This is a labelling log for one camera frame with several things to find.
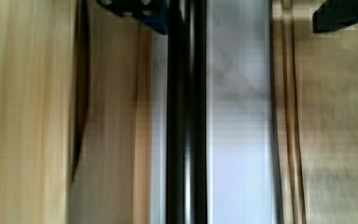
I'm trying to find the wooden drawer box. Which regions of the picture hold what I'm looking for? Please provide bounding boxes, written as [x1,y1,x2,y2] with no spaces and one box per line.
[0,0,358,224]

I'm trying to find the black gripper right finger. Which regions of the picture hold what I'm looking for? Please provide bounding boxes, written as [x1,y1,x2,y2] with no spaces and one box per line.
[312,0,358,34]

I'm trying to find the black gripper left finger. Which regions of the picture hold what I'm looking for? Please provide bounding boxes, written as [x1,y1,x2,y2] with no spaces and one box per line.
[96,0,169,35]

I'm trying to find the black drawer handle bar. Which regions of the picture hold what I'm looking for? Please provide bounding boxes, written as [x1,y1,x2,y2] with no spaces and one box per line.
[166,0,208,224]

